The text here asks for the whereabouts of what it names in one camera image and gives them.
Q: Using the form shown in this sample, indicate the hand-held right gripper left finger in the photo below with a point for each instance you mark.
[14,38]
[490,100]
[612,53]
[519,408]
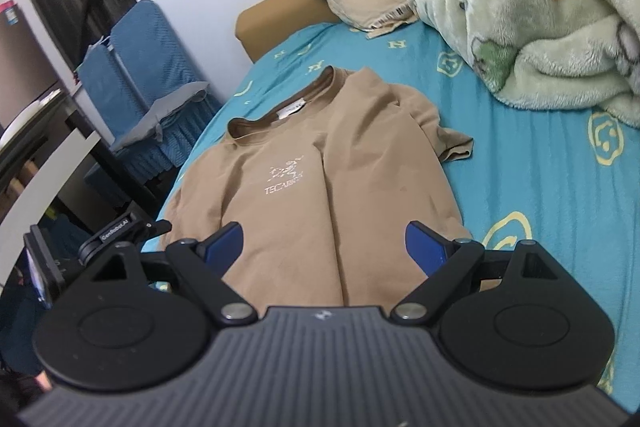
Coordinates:
[227,246]

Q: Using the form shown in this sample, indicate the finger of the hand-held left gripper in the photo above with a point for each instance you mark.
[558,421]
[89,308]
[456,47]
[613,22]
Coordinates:
[159,227]

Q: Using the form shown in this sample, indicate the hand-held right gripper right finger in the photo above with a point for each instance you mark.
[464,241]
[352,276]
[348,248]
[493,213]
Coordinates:
[424,248]

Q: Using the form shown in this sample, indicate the tan printed t-shirt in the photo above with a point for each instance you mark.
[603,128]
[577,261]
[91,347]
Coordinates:
[310,187]

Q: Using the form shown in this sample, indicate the white table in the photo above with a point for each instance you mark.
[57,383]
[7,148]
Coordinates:
[55,177]

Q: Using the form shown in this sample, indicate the grey cushion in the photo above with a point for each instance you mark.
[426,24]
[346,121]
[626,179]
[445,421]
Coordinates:
[160,112]

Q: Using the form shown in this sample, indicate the bed with blue sheet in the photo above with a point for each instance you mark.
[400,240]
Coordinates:
[525,187]

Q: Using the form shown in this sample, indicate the dark blue cloth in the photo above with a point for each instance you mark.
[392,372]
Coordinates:
[20,327]

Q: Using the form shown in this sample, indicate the blue covered chair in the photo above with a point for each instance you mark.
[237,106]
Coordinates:
[135,52]

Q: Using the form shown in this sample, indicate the silver refrigerator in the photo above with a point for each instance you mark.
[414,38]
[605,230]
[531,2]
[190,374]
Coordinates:
[25,67]

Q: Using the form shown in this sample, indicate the tan bed headboard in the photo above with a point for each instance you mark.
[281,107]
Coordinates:
[270,24]

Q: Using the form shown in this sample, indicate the green plush printed blanket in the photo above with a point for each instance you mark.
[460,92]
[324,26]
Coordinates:
[540,7]

